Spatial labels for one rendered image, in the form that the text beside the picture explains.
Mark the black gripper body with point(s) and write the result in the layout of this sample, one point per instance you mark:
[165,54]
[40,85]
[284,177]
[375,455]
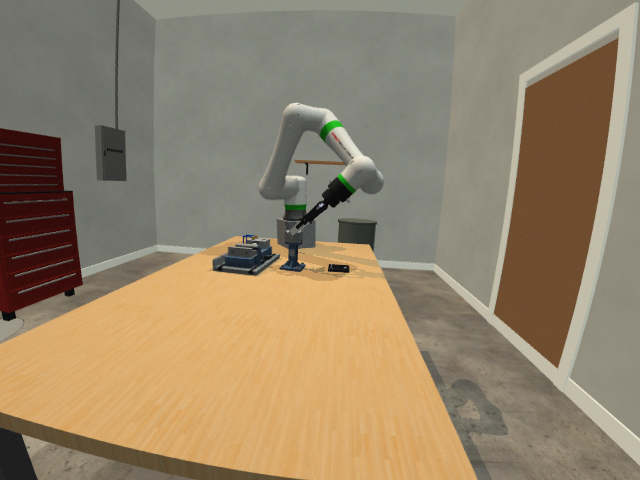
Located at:
[329,199]

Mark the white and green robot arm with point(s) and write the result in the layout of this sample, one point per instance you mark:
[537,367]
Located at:
[298,118]

